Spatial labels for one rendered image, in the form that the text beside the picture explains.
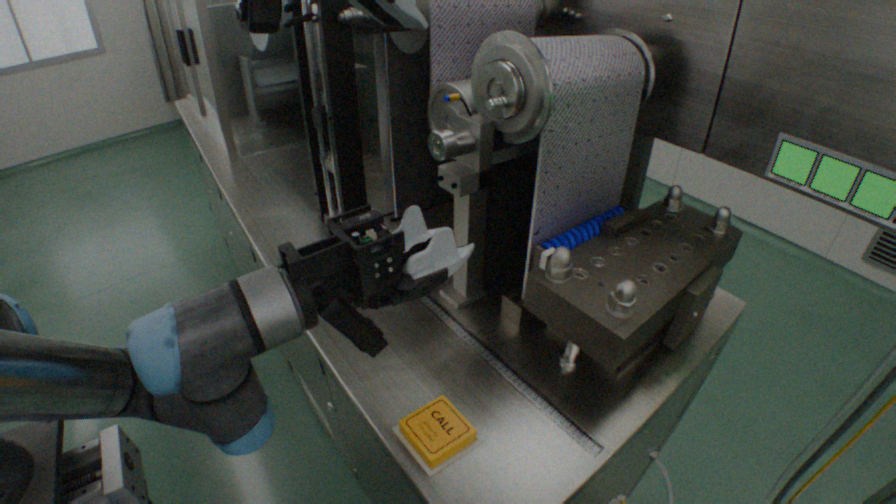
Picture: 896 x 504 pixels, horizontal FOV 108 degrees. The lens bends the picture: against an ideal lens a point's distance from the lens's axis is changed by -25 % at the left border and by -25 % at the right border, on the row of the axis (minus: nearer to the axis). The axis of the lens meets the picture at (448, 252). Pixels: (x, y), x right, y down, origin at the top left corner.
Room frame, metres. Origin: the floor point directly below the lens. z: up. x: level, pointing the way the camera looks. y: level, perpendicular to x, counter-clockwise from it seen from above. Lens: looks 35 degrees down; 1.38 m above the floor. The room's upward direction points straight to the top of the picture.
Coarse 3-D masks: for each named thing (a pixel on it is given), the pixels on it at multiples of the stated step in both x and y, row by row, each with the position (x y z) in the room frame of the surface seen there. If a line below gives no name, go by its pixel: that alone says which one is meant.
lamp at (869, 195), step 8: (872, 176) 0.43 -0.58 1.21; (880, 176) 0.42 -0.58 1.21; (864, 184) 0.43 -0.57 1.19; (872, 184) 0.42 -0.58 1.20; (880, 184) 0.42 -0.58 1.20; (888, 184) 0.41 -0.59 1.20; (864, 192) 0.43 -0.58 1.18; (872, 192) 0.42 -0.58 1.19; (880, 192) 0.41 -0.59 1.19; (888, 192) 0.41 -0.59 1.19; (856, 200) 0.43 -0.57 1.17; (864, 200) 0.42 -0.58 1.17; (872, 200) 0.42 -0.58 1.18; (880, 200) 0.41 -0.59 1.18; (888, 200) 0.40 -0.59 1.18; (864, 208) 0.42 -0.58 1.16; (872, 208) 0.41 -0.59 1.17; (880, 208) 0.41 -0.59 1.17; (888, 208) 0.40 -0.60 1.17
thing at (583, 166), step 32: (576, 128) 0.55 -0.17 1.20; (608, 128) 0.60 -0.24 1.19; (544, 160) 0.51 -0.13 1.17; (576, 160) 0.56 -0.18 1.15; (608, 160) 0.61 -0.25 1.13; (544, 192) 0.52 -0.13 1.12; (576, 192) 0.57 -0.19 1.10; (608, 192) 0.62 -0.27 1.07; (544, 224) 0.52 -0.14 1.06; (576, 224) 0.57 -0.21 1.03
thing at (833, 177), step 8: (824, 160) 0.48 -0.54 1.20; (832, 160) 0.47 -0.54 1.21; (824, 168) 0.48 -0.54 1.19; (832, 168) 0.47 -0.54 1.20; (840, 168) 0.46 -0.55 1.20; (848, 168) 0.45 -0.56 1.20; (856, 168) 0.45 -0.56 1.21; (816, 176) 0.48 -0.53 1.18; (824, 176) 0.47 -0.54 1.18; (832, 176) 0.46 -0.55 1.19; (840, 176) 0.46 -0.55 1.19; (848, 176) 0.45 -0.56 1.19; (816, 184) 0.48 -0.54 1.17; (824, 184) 0.47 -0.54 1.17; (832, 184) 0.46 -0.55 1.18; (840, 184) 0.45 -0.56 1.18; (848, 184) 0.45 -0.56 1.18; (824, 192) 0.47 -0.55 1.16; (832, 192) 0.46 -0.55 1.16; (840, 192) 0.45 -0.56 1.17
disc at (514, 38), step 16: (496, 32) 0.58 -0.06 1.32; (512, 32) 0.55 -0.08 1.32; (480, 48) 0.60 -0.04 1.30; (528, 48) 0.53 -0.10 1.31; (544, 64) 0.51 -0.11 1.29; (544, 80) 0.51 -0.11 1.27; (544, 96) 0.51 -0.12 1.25; (480, 112) 0.60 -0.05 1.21; (544, 112) 0.50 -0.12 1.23; (528, 128) 0.52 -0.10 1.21
